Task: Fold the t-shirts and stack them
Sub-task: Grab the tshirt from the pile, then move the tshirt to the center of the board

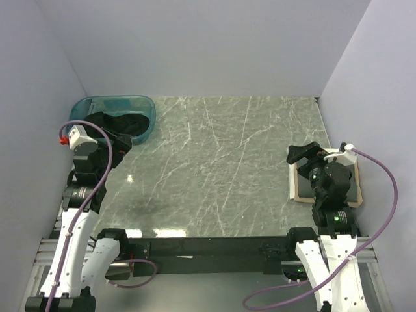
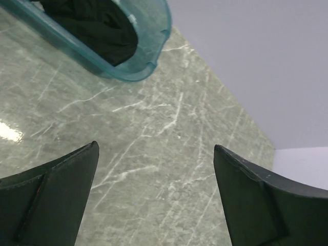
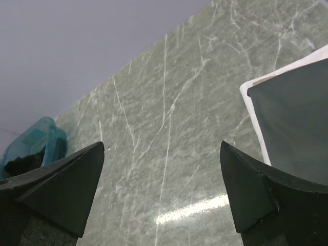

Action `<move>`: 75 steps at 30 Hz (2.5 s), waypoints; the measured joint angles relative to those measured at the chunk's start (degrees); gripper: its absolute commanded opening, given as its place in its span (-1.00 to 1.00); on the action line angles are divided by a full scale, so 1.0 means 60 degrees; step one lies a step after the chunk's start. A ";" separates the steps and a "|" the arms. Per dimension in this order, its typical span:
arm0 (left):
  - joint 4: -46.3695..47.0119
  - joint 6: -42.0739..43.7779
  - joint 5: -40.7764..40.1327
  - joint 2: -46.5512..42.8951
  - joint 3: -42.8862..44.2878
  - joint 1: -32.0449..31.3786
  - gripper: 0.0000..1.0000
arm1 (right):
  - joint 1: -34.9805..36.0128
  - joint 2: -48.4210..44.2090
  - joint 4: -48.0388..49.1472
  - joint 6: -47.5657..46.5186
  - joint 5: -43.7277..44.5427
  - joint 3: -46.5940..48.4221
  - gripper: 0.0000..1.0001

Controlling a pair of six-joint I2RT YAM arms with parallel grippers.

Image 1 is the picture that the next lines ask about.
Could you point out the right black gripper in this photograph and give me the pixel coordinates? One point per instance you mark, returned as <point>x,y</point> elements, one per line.
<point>309,150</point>

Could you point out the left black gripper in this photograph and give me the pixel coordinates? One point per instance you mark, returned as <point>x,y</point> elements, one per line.
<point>122,143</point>

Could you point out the black t shirt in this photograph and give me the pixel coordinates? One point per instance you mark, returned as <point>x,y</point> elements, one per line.
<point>127,124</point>

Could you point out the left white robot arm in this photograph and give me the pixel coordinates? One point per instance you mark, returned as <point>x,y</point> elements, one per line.
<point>73,276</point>

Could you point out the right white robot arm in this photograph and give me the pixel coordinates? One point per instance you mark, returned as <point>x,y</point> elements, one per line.
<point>327,255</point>

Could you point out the brown cardboard board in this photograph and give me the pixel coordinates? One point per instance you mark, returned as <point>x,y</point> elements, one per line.
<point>357,182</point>

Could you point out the teal plastic bin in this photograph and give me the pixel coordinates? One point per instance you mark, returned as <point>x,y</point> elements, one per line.
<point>117,106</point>

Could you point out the black base crossbar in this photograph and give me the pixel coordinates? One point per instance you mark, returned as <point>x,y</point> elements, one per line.
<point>206,255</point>

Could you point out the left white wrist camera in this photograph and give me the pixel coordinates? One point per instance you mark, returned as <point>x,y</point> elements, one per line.
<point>76,136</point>

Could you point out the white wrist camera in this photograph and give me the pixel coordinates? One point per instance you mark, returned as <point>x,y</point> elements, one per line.
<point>76,136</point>
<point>345,155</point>

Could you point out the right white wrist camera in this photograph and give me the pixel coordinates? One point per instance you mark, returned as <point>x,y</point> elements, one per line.
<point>345,155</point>

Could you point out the aluminium frame rail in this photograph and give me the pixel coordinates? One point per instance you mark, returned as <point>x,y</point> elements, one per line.
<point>46,253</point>

